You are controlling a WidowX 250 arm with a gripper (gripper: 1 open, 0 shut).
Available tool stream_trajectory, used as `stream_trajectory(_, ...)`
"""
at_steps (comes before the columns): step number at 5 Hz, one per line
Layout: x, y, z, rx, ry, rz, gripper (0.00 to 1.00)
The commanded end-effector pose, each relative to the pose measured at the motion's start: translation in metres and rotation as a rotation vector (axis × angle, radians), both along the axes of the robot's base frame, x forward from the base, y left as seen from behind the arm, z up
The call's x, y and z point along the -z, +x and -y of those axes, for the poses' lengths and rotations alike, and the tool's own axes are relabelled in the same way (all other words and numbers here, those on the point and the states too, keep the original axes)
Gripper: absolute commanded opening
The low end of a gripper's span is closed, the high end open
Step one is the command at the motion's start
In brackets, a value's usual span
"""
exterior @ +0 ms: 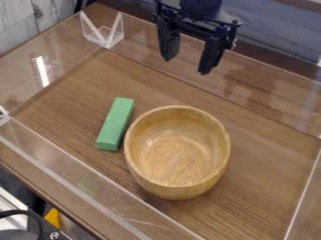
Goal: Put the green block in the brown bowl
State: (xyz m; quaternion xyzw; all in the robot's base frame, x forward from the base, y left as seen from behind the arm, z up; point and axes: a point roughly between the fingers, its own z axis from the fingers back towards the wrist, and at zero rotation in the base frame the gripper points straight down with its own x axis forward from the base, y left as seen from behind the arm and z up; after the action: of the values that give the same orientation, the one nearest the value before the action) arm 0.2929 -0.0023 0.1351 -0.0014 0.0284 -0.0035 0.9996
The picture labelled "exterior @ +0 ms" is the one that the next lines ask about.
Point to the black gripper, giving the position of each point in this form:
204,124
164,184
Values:
199,18

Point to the green rectangular block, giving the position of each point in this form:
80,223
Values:
117,121

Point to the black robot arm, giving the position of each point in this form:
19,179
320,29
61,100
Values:
200,19

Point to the brown wooden bowl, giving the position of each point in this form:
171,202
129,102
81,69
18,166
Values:
179,150

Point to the yellow black device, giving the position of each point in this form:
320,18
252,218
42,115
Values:
49,226

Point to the clear acrylic corner bracket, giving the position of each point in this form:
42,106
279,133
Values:
104,36

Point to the clear acrylic enclosure wall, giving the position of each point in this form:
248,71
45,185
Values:
60,82

